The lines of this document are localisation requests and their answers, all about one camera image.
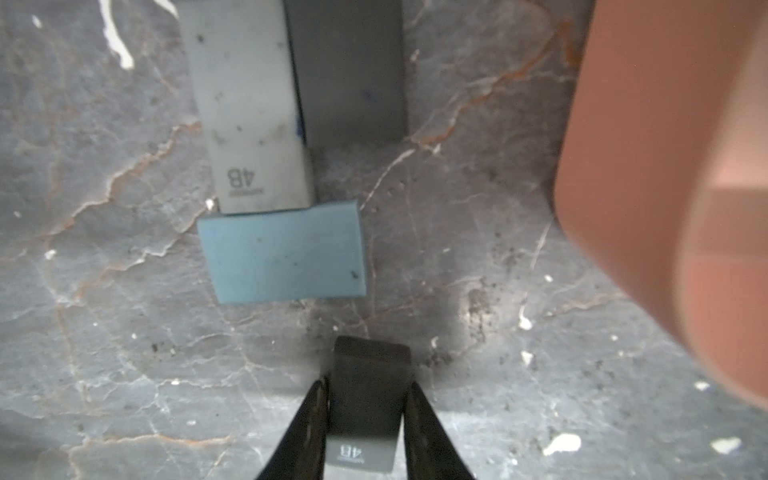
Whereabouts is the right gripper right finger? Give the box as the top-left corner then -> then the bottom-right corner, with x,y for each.
404,382 -> 474,480

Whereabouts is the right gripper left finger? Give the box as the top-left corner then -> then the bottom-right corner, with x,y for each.
256,377 -> 329,480

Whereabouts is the black eraser pile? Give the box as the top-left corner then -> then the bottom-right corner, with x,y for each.
325,336 -> 413,473

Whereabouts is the teal eraser pile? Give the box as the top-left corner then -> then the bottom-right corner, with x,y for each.
197,200 -> 367,304

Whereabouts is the pink storage tray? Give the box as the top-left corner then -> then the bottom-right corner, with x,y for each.
554,1 -> 767,407

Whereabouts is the dark grey eraser pile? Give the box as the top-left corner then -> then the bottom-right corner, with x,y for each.
284,0 -> 407,148

